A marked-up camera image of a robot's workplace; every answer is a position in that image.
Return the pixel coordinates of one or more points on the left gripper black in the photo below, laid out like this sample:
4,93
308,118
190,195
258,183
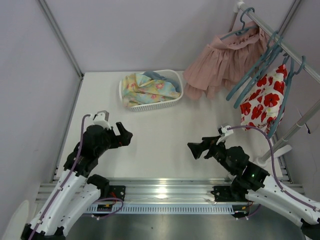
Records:
116,138

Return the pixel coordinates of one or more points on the white slotted cable duct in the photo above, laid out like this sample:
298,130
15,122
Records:
158,209

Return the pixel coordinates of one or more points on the teal hanger with garment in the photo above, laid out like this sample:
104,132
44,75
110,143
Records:
288,82

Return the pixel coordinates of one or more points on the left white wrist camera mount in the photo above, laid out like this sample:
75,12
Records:
101,119

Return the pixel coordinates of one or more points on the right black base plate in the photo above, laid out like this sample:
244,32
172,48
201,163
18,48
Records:
231,193

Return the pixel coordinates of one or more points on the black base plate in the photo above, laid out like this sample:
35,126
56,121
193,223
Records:
117,191
231,193

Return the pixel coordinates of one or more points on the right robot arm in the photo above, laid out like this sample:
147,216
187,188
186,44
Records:
255,184

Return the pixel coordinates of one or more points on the white laundry basket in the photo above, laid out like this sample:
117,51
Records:
144,107

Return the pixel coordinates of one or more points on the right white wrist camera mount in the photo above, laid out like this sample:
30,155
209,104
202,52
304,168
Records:
224,132

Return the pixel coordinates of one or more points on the pink skirt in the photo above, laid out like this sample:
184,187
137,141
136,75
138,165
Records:
224,62

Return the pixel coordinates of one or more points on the aluminium mounting rail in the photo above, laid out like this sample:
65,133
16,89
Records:
169,191

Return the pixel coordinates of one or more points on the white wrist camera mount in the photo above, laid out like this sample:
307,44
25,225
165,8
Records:
224,132
101,119

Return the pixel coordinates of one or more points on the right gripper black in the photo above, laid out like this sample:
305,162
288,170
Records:
208,146

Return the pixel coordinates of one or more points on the red poppy floral garment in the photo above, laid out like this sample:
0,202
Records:
262,107

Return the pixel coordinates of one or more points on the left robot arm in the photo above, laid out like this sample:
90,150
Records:
77,189

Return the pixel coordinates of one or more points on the yellow floral garment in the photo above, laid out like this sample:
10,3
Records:
138,89

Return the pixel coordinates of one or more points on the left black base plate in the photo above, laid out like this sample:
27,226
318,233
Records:
117,191

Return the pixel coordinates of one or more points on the silver clothes rack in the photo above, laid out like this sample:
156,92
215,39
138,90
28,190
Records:
240,5

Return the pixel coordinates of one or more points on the blue garment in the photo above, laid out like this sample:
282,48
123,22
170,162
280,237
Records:
156,76

